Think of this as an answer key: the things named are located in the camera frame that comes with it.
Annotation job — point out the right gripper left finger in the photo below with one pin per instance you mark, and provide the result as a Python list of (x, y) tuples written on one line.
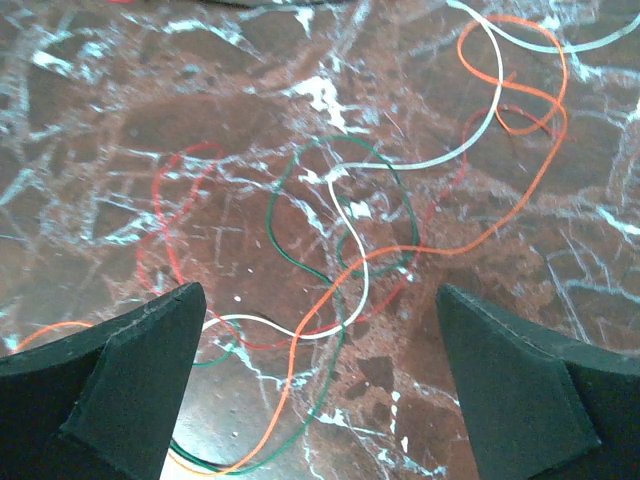
[(101, 403)]

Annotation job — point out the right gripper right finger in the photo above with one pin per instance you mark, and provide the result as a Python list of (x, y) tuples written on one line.
[(538, 404)]

